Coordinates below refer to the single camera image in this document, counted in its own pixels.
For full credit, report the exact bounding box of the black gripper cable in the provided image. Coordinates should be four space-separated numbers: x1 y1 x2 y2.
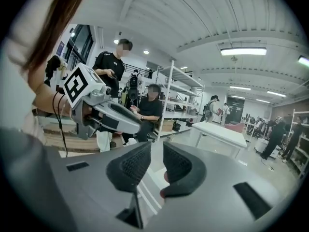
52 90 70 155

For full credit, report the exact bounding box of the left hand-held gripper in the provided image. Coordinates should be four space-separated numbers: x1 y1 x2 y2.
63 63 142 140

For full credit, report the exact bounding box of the large cardboard box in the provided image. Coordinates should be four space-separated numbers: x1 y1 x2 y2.
159 119 175 133

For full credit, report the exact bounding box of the pink sofa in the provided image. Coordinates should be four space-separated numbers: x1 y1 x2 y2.
225 122 245 131

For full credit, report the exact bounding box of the white shelf rack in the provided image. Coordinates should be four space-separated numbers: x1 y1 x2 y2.
154 59 206 139

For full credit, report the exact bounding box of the brown wooden platform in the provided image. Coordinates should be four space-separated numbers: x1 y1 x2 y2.
43 122 126 154

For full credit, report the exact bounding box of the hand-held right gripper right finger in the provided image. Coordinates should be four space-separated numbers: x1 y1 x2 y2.
160 141 208 198

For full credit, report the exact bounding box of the dark glass door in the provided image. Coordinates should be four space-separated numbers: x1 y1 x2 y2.
61 24 94 73

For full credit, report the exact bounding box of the person's pink top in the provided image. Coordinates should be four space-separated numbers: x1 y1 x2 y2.
2 0 63 146

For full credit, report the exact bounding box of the person's left forearm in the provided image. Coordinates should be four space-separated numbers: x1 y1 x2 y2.
30 80 73 117

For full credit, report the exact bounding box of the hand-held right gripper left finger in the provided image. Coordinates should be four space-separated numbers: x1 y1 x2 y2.
106 141 152 193

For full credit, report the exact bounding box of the white storage rack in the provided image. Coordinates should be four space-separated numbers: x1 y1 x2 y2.
288 109 309 178

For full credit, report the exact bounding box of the hanging black jacket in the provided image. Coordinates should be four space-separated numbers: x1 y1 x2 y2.
45 55 66 82

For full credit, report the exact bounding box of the white cart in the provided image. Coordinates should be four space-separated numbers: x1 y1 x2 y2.
254 138 269 154

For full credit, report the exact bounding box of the person's left hand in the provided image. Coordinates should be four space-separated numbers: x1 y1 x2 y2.
82 104 104 122

